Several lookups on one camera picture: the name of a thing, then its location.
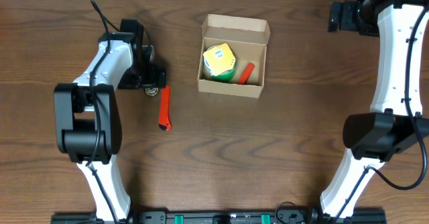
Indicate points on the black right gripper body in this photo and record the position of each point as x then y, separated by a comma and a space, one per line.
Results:
344, 21

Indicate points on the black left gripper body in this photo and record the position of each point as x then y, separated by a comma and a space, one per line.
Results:
155, 80

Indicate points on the orange utility knife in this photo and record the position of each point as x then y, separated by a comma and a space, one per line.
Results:
164, 119

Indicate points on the yellow sticky note pad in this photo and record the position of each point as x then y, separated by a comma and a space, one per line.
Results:
219, 59

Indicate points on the green tape roll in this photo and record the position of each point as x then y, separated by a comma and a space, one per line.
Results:
226, 76

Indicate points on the cardboard box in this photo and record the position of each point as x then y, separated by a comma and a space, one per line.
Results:
248, 39

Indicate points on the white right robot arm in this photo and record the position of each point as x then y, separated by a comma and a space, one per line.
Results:
395, 121

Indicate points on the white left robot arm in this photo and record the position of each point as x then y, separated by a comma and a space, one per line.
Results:
88, 125

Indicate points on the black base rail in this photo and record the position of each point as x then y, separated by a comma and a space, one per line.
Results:
218, 217

